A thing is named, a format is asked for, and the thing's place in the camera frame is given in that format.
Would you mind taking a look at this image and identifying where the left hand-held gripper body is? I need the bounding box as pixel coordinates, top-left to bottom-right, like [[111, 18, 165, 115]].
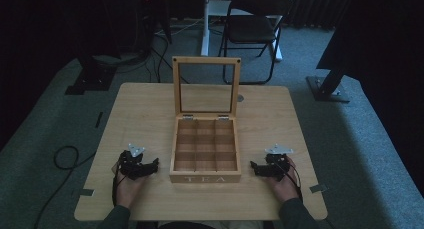
[[117, 142, 150, 181]]

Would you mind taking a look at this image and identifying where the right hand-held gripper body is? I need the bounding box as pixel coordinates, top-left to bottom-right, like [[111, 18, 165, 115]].
[[263, 142, 295, 182]]

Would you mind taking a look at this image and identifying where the wooden tea box with lid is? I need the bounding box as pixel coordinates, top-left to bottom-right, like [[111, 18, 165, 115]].
[[168, 55, 243, 184]]

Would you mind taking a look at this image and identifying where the person's right hand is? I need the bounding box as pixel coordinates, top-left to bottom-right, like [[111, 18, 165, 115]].
[[265, 154, 302, 204]]

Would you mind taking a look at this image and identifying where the person's left hand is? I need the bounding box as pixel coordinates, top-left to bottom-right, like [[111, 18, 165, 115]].
[[111, 162, 148, 210]]

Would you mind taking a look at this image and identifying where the black stand base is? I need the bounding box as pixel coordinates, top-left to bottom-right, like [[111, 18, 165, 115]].
[[64, 54, 118, 96], [305, 66, 351, 104]]

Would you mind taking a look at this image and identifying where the black folding chair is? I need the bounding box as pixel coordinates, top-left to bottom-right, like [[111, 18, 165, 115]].
[[218, 0, 294, 86], [200, 0, 292, 63]]

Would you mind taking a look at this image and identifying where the dark equipment cabinet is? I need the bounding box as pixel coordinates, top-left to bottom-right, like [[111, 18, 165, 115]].
[[131, 0, 173, 55]]

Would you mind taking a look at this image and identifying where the right hand-held gripper cable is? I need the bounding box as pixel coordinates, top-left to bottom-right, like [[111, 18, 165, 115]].
[[278, 161, 304, 201]]

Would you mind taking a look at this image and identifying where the hand-held gripper cable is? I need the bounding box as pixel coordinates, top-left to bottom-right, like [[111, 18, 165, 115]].
[[278, 161, 304, 201], [111, 160, 128, 207]]

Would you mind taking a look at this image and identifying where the left hand-held gripper cable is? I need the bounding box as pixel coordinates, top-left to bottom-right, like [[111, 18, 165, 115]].
[[111, 160, 128, 207]]

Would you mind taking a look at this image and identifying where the black floor cable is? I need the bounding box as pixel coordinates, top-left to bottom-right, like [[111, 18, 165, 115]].
[[32, 145, 98, 229]]

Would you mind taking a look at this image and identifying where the bundle of black cables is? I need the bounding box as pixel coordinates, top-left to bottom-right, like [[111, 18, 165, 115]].
[[145, 31, 190, 85]]

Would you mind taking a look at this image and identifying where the white cable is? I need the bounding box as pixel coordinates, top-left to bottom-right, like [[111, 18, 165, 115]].
[[155, 16, 205, 37]]

